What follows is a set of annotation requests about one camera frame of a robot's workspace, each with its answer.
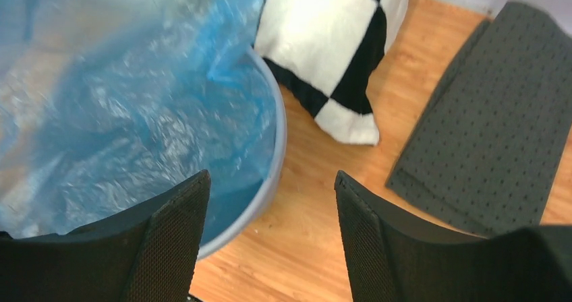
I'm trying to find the dark grey perforated mat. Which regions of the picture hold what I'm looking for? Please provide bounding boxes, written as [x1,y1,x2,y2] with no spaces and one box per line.
[387,1,571,237]

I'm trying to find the grey plastic trash bin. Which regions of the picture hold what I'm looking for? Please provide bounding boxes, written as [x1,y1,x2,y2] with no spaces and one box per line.
[198,48,287,260]

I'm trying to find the black white checkered pillow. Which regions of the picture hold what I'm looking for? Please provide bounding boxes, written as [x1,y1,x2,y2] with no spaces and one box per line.
[254,0,409,145]

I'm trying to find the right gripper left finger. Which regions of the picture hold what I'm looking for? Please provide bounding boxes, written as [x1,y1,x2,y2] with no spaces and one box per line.
[1,171,211,301]

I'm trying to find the blue plastic trash bag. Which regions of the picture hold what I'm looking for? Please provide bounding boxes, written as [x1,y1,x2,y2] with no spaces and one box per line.
[1,0,273,238]

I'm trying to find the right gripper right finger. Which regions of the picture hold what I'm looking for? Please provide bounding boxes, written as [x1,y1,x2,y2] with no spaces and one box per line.
[335,171,571,301]

